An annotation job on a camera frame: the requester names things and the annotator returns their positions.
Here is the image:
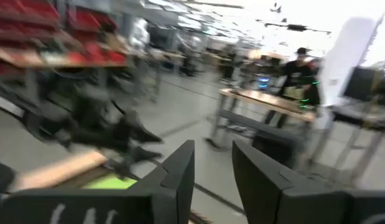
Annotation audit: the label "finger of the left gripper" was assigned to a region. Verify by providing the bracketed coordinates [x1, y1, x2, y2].
[132, 147, 164, 163]
[129, 121, 164, 144]

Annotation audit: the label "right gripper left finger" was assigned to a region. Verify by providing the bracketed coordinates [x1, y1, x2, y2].
[129, 139, 195, 224]

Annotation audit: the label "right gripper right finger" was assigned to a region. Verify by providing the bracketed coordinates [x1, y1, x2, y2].
[231, 139, 345, 224]

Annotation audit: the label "lime green round plate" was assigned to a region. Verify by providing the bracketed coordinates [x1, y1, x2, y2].
[82, 174, 139, 190]

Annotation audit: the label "wooden workbench metal legs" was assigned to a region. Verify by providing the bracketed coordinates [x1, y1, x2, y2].
[207, 88, 317, 150]

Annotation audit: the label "person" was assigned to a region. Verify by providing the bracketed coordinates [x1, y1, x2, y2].
[263, 47, 321, 129]

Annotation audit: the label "large black display screen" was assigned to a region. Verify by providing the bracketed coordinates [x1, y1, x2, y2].
[343, 65, 385, 102]

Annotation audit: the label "red storage bin rack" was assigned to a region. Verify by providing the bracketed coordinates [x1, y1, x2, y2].
[0, 0, 128, 68]

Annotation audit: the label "white pillar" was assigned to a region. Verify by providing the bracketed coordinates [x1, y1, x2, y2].
[316, 14, 385, 130]

